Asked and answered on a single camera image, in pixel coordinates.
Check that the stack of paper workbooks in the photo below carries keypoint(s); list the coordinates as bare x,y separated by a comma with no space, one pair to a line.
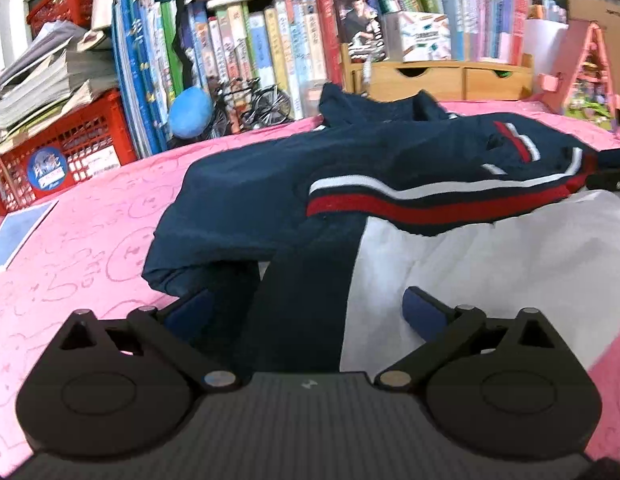
50,80

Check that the row of tall blue books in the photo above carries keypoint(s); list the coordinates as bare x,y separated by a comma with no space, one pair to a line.
140,70

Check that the blue notebook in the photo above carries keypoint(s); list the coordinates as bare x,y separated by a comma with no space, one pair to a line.
15,235

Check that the row of thick shelf books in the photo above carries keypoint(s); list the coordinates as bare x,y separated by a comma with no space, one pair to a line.
275,45

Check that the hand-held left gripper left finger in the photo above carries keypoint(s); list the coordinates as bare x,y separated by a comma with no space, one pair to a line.
187,310

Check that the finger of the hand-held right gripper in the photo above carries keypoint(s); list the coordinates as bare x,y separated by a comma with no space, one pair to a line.
612,180

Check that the pink rabbit-print blanket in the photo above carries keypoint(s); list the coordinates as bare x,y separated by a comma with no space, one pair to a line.
90,240

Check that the small red plastic crate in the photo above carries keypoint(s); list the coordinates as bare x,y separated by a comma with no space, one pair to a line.
65,5

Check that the white translucent container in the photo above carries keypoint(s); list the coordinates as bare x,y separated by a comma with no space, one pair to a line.
542,47

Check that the row of pink blue books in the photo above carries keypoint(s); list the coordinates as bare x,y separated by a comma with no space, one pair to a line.
495,20

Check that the brown cardboard box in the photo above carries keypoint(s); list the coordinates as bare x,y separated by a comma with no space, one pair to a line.
605,10

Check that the white printed cardboard box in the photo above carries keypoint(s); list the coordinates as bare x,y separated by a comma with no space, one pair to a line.
420,37

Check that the pink toy house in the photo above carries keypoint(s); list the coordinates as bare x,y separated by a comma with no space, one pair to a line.
570,70

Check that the blue plush ball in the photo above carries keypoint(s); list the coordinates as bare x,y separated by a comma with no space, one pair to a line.
190,112

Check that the black miniature bicycle model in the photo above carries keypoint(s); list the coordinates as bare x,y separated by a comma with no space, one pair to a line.
267,105

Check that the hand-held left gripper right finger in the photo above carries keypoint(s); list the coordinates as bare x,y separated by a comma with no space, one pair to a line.
424,312

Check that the smartphone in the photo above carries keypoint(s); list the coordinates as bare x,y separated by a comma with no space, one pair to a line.
360,22

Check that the navy and white jacket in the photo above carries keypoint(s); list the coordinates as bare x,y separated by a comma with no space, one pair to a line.
265,195

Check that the wooden drawer organizer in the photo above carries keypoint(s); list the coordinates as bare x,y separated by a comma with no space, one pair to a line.
440,82

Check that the large red plastic crate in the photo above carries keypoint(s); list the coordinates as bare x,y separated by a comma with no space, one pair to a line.
85,145

